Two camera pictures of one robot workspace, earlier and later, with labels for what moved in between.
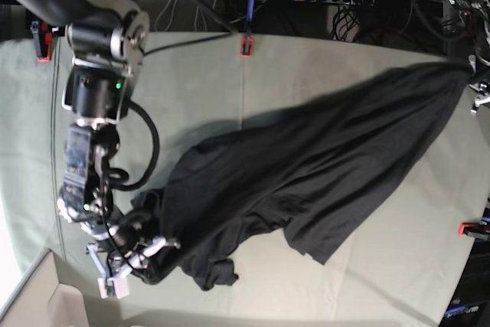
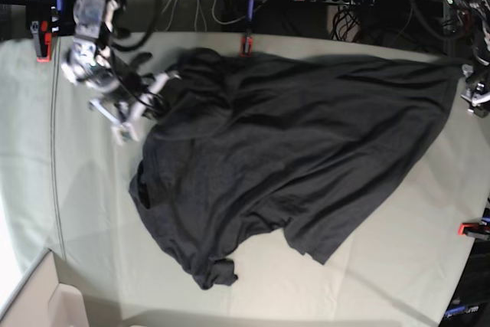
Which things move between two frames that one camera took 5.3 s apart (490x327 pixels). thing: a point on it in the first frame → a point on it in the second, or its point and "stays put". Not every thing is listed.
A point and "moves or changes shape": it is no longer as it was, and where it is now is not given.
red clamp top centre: x=246 y=46 stays put
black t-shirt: x=304 y=172 moves or changes shape
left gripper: x=161 y=253 → x=137 y=106
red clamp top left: x=42 y=36 stays put
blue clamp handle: x=251 y=4 stays put
